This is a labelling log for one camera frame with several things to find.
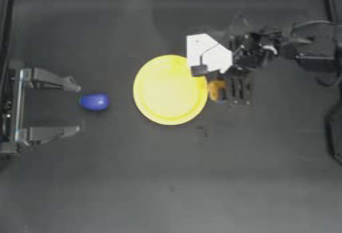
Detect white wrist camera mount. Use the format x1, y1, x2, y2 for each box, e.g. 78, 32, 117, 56
185, 33, 234, 78

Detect yellow oval plate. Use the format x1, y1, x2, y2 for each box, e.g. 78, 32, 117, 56
133, 54, 210, 126

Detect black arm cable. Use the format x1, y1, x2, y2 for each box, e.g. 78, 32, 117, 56
290, 19, 334, 33

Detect blue toy eggplant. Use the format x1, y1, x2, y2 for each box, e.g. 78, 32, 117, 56
78, 92, 111, 112

